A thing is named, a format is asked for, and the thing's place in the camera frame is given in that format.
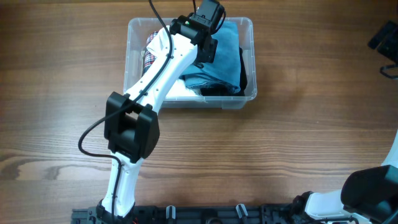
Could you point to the white printed t-shirt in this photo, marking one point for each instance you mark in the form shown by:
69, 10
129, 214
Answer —
178, 89

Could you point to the blue denim jeans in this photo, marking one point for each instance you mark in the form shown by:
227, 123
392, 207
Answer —
225, 70

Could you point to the red navy plaid shirt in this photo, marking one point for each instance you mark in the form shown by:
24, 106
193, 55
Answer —
149, 58

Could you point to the black garment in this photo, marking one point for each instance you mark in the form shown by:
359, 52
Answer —
219, 90

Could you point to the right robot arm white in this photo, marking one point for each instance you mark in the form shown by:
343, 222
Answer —
367, 196

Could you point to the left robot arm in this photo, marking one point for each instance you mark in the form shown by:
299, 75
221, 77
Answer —
131, 124

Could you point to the clear plastic storage bin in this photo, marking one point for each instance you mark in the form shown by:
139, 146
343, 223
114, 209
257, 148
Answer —
138, 31

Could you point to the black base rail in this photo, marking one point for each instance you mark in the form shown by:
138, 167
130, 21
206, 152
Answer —
263, 214

